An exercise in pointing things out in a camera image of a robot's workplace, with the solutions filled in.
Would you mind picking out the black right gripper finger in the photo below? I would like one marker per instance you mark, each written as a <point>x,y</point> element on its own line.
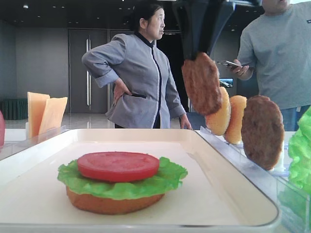
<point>216,16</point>
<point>190,15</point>

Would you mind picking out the brown meat patty thin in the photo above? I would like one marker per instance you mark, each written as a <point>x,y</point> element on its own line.
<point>201,80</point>

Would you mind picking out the brown meat patty in rack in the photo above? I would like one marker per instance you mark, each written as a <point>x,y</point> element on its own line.
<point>262,131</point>

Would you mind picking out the green lettuce leaf in rack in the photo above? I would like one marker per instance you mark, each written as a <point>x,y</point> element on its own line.
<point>300,152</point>

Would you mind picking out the green lettuce leaf on tray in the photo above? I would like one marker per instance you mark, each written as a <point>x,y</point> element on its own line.
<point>169,177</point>

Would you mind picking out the white block holder for patties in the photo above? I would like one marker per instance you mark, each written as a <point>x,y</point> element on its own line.
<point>279,167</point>

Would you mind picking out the yellow cheese slice rear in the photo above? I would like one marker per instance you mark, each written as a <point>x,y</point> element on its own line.
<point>53,114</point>

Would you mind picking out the red tomato slice on tray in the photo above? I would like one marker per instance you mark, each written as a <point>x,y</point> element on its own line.
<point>118,166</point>

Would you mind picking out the orange cheese slice front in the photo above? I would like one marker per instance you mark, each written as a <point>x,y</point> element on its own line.
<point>36,107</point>

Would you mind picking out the white block holder for cheese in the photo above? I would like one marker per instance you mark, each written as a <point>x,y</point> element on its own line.
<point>27,130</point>

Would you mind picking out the bread slice under lettuce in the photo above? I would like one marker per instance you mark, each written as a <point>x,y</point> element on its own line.
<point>90,203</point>

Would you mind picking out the red tomato slice in rack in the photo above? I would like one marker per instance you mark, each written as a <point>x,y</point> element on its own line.
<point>2,130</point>

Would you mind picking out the silver smartphone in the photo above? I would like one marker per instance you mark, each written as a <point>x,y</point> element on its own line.
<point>228,64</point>

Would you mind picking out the man in grey t-shirt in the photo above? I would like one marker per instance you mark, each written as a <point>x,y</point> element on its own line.
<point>277,47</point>

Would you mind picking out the plain bun half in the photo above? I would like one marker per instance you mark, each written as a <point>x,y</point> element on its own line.
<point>233,132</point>

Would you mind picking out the woman in grey jacket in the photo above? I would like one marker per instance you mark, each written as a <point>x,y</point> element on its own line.
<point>145,94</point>

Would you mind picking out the sesame bun top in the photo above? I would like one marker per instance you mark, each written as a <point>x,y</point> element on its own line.
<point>219,121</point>

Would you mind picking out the cream rectangular tray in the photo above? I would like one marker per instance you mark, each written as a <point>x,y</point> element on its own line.
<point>214,197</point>

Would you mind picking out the green skirted table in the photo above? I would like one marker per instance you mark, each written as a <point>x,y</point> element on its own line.
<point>14,109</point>

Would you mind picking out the small wall screen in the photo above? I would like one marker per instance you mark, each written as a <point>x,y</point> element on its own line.
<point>226,82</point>

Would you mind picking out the right long clear rail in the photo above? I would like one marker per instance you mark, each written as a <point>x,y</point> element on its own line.
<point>294,203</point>

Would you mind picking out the long clear rail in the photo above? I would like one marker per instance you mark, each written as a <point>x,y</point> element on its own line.
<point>294,203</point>
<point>15,140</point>

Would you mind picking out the left long clear rail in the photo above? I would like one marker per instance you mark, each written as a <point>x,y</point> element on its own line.
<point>15,140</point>

